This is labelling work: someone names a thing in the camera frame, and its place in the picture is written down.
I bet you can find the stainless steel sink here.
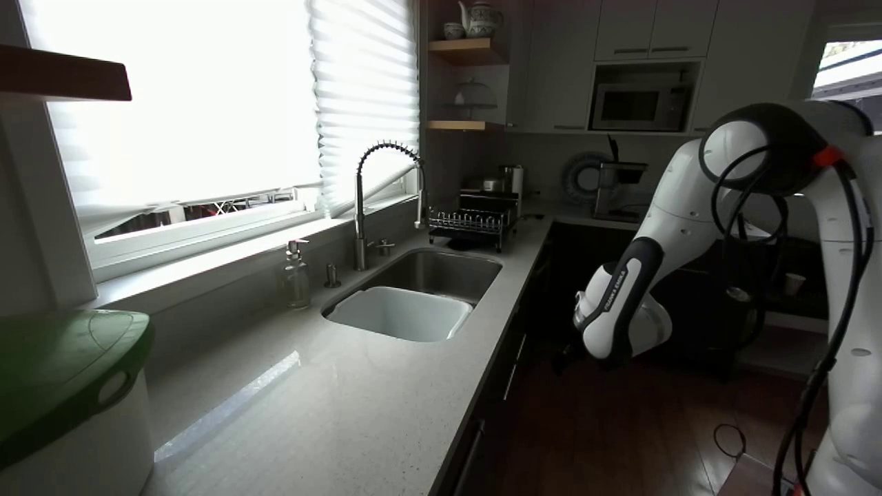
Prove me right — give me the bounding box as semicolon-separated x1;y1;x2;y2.
320;247;504;344

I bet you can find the white upper cabinet door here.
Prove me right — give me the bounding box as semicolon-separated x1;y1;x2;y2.
650;0;719;60
595;0;657;61

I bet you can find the black dish rack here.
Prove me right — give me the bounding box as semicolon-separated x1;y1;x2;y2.
427;205;519;253

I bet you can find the white plastic wash basin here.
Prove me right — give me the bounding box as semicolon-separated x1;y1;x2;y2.
327;286;475;343

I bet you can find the black countertop appliance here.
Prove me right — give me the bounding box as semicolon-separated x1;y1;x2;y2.
458;189;522;216

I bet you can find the black coffee maker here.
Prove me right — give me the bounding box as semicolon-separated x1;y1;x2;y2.
592;136;649;223

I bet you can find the round ribbed plate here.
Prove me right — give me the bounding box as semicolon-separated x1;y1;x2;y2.
561;151;612;205

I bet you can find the metal canister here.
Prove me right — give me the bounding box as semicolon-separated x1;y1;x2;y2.
500;165;525;201

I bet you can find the spring neck kitchen tap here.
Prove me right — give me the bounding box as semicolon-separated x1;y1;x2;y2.
352;141;429;272

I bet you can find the built-in microwave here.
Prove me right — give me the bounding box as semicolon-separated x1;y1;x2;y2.
591;82;694;132

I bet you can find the glass cake dome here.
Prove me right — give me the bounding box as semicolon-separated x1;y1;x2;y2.
451;79;499;122

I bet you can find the clear soap dispenser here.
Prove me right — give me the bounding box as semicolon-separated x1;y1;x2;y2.
283;238;313;310

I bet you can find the patterned teapot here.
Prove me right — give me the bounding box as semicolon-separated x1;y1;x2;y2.
458;0;504;39

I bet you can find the small side window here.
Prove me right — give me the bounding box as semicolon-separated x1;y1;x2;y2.
812;39;882;102

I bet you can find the window with white blind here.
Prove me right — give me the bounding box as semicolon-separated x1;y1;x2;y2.
19;0;422;282

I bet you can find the white bin with green lid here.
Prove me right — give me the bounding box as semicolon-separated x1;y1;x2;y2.
0;308;156;496

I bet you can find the dark wooden shelf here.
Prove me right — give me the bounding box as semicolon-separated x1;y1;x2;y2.
0;44;133;103

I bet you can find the dark cabinet door handle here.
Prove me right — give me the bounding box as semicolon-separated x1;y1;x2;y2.
502;333;529;402

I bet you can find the dark drawer handle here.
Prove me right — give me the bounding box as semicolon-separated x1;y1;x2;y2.
451;420;486;496

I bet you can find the black cable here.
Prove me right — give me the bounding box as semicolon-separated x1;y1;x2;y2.
712;423;749;460

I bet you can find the light wooden wall shelf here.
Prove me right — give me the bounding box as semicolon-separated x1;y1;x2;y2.
425;120;508;132
427;37;511;67

